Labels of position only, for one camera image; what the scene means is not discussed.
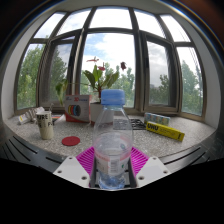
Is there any clear blue-capped water bottle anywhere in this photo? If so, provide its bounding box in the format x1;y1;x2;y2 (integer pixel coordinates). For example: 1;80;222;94
92;88;135;191

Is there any white and red filament box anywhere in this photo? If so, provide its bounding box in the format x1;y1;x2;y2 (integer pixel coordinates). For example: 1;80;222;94
63;94;92;124

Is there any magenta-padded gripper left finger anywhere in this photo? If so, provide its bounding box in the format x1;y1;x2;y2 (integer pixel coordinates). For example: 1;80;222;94
53;146;98;190

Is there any coiled beige rope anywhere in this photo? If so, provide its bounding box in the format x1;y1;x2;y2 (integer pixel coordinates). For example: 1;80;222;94
25;108;38;122

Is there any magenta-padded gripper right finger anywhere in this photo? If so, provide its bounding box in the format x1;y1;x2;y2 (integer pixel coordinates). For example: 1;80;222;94
127;146;172;190

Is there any dark slatted panel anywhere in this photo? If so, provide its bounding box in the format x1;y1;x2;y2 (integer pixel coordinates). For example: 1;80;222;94
0;132;224;175

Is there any pastel blue box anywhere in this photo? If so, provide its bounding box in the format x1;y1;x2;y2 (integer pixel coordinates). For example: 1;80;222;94
143;111;172;127

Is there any long yellow glue box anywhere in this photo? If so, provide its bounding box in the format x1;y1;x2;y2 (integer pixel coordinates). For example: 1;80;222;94
145;120;186;143

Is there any cream mug with black lettering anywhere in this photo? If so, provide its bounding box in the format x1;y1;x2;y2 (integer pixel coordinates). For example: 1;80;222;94
35;110;55;141

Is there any flat round red coaster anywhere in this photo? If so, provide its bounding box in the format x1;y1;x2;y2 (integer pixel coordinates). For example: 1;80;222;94
61;135;82;147

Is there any white and yellow package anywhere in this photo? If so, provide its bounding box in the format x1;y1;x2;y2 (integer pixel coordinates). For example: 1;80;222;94
17;106;46;126

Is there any colourful dark magazine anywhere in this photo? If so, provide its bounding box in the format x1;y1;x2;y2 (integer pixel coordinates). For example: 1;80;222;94
51;113;67;123

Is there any grey framed bay window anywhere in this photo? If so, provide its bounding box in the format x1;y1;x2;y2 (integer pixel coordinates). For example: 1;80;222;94
13;5;208;123

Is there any potted plant with red flowers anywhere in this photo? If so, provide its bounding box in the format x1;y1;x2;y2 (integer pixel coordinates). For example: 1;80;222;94
54;56;129;127

